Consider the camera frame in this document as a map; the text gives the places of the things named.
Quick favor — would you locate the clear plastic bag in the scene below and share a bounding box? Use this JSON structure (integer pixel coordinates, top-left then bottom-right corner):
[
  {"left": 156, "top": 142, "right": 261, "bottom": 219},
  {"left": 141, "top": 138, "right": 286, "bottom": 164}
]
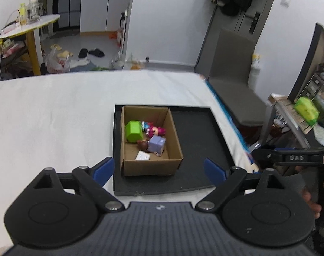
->
[{"left": 109, "top": 52, "right": 146, "bottom": 71}]

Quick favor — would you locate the black framed glass door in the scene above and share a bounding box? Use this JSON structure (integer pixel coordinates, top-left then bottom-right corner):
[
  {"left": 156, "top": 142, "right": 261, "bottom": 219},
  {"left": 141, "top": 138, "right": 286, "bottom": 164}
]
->
[{"left": 53, "top": 0, "right": 82, "bottom": 30}]

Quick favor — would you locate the round table with yellow leg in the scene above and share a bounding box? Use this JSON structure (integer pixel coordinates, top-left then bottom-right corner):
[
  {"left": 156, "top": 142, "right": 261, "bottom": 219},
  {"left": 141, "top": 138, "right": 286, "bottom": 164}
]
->
[{"left": 0, "top": 14, "right": 60, "bottom": 76}]

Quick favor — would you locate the white bottle with yellow cap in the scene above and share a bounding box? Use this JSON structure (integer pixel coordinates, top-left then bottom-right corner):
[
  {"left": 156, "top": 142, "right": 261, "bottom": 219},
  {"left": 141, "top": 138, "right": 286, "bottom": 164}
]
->
[{"left": 248, "top": 53, "right": 261, "bottom": 91}]

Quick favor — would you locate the clear plastic bottle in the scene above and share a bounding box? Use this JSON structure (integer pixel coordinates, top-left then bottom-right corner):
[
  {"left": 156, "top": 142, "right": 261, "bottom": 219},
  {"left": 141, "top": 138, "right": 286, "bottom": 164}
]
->
[{"left": 313, "top": 124, "right": 324, "bottom": 149}]

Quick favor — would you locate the grey side desk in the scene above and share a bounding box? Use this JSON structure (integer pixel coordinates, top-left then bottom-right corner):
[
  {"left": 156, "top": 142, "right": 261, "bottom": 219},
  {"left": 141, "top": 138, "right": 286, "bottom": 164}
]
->
[{"left": 267, "top": 93, "right": 324, "bottom": 150}]

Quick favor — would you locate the white cabinet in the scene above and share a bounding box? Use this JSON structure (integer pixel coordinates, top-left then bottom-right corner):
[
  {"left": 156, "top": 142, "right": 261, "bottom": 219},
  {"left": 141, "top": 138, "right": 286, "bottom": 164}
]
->
[{"left": 80, "top": 0, "right": 131, "bottom": 34}]

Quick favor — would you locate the white charger plug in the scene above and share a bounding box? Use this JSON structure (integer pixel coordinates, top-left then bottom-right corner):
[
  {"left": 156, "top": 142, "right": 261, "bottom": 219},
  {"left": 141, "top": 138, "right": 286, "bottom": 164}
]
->
[{"left": 135, "top": 151, "right": 152, "bottom": 161}]

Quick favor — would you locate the dark framed board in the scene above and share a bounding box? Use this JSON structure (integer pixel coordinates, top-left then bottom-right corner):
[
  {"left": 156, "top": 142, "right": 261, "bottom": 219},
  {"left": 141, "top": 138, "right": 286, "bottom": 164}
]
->
[{"left": 288, "top": 23, "right": 324, "bottom": 104}]

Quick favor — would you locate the green bag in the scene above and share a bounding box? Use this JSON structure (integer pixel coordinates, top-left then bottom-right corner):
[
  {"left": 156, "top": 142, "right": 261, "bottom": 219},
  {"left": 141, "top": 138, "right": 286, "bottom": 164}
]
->
[{"left": 294, "top": 97, "right": 320, "bottom": 126}]

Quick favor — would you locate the grey chair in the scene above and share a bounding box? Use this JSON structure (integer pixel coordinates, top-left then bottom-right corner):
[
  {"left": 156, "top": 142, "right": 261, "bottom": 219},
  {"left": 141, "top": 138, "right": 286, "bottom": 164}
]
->
[{"left": 194, "top": 27, "right": 269, "bottom": 127}]

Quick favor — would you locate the pink dinosaur figure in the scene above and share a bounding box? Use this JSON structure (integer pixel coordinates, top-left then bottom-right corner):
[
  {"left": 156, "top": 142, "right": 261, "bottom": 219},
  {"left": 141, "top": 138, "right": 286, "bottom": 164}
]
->
[{"left": 147, "top": 126, "right": 167, "bottom": 138}]

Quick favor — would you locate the green toy house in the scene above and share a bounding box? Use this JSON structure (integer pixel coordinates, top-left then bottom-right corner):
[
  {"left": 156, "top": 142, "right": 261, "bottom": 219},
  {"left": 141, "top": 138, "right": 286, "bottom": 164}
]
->
[{"left": 125, "top": 121, "right": 144, "bottom": 143}]

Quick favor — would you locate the black tray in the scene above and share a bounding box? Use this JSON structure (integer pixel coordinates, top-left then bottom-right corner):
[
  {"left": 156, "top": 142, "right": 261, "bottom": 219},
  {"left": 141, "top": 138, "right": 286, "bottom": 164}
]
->
[{"left": 112, "top": 104, "right": 235, "bottom": 196}]

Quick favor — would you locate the cardboard box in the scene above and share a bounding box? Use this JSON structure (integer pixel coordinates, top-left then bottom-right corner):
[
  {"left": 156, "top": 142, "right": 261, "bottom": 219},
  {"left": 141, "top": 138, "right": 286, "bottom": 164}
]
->
[{"left": 120, "top": 106, "right": 184, "bottom": 176}]

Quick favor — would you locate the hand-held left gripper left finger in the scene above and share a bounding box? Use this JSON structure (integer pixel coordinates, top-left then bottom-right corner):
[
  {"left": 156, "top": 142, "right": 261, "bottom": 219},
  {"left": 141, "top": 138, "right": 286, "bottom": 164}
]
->
[{"left": 31, "top": 157, "right": 125, "bottom": 214}]

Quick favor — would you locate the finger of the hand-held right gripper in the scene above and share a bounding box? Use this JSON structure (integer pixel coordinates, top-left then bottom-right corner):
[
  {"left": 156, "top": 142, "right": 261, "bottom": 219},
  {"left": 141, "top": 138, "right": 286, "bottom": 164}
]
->
[{"left": 253, "top": 145, "right": 285, "bottom": 164}]

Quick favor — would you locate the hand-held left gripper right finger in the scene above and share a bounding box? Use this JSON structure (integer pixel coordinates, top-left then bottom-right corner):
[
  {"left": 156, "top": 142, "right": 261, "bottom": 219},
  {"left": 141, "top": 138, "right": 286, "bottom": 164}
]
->
[{"left": 195, "top": 157, "right": 288, "bottom": 213}]

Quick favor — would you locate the glass jar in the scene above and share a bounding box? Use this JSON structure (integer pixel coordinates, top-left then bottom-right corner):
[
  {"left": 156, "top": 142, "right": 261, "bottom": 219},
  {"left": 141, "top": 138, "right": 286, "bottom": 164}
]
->
[{"left": 27, "top": 0, "right": 42, "bottom": 23}]

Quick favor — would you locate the white plastic bag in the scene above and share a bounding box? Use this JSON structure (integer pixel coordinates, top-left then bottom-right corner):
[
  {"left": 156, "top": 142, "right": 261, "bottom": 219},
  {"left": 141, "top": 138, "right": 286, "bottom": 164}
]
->
[{"left": 42, "top": 47, "right": 72, "bottom": 74}]

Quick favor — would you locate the person's right hand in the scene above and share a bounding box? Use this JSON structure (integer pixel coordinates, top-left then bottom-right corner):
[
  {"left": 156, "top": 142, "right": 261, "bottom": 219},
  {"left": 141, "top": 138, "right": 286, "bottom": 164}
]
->
[{"left": 301, "top": 188, "right": 323, "bottom": 220}]

